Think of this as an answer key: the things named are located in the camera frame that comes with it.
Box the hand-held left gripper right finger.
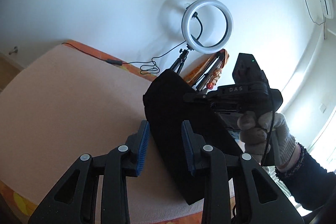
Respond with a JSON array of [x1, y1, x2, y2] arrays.
[[181, 120, 305, 224]]

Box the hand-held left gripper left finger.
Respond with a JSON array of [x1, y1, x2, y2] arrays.
[[28, 120, 151, 224]]

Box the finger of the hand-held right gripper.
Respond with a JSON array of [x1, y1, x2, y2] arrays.
[[183, 90, 218, 104]]

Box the black pants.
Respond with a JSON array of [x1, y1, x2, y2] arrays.
[[142, 69, 243, 206]]

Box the person's right forearm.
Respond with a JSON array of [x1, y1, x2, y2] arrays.
[[274, 144, 336, 214]]

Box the person's right hand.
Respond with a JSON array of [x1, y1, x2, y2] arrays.
[[237, 111, 297, 168]]

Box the folded silver tripod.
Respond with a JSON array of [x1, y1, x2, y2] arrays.
[[196, 55, 222, 90]]

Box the folded tripod with orange cloth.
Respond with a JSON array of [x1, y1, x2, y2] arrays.
[[184, 49, 230, 90]]

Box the black tabletop tripod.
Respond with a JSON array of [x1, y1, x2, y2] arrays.
[[169, 48, 191, 75]]

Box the orange bed sheet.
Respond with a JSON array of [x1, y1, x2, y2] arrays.
[[0, 40, 205, 224]]

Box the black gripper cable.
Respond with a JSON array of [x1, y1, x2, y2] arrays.
[[260, 97, 276, 165]]

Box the white ring light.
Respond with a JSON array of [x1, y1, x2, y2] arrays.
[[181, 0, 234, 54]]

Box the air conditioner power cable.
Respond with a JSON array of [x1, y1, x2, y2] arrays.
[[304, 0, 326, 25]]

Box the black ring light cable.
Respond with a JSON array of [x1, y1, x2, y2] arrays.
[[62, 42, 188, 75]]

